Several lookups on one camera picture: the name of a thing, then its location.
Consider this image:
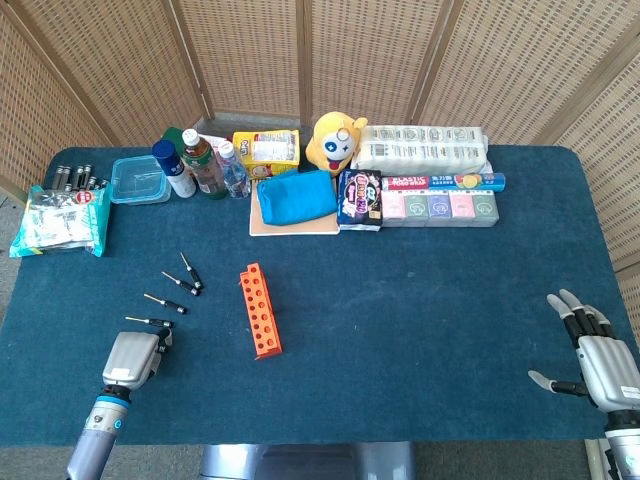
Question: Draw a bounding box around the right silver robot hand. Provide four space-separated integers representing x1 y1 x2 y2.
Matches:
527 288 640 414

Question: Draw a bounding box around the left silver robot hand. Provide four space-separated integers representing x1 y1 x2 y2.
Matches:
102 327 175 387

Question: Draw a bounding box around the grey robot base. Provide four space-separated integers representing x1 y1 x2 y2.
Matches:
198 441 416 480

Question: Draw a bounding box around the orange tube rack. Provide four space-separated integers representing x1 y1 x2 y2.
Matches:
238 262 284 361

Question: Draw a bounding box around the teal wet wipes packet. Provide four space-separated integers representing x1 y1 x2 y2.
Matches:
8 184 112 259

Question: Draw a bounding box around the clear blue-lid food container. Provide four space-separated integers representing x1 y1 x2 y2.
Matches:
109 154 172 207

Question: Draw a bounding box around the black battery pack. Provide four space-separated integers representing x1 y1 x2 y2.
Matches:
52 163 111 193

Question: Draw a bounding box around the blue and white bottle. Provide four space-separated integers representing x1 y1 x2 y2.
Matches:
151 139 197 200

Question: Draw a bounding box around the green label tea bottle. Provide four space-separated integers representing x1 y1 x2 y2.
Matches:
180 128 229 201

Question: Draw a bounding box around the tan notebook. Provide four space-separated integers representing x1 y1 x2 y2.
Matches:
248 178 341 238

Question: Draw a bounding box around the clear water bottle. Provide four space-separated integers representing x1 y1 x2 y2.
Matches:
216 141 252 200

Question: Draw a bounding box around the dark green packet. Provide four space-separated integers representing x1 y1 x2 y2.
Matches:
161 126 187 150

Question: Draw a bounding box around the white pink packet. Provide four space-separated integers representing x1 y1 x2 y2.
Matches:
197 132 236 156

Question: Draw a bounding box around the blue folded cloth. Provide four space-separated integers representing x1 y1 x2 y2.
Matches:
256 169 339 227

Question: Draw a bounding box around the pastel pocket tissue pack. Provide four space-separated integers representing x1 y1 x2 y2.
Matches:
380 188 501 229

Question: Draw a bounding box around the blue felt table mat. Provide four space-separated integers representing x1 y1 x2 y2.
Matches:
0 144 640 448

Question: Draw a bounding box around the yellow snack box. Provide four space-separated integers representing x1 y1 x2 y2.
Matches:
232 129 301 181

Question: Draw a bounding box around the plastic food wrap box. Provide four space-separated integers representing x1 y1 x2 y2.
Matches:
381 172 507 192

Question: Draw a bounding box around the dark purple pad package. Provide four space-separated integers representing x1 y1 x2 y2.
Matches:
336 168 384 232

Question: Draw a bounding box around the white tissue multipack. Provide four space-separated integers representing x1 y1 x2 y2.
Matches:
350 124 489 177

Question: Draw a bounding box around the yellow plush toy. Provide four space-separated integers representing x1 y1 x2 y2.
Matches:
305 111 369 177

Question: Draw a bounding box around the woven rattan folding screen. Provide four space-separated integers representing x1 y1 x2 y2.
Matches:
0 0 640 346

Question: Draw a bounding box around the black handled screwdriver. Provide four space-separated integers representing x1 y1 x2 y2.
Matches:
124 315 175 330
179 251 205 291
143 292 188 315
160 270 202 297

